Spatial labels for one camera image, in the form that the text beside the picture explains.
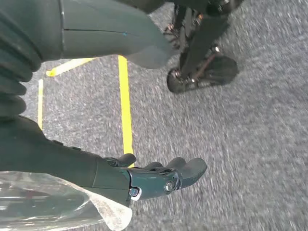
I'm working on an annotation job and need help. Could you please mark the clear plastic film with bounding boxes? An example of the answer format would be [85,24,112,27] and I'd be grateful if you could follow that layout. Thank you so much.
[0,171,133,231]

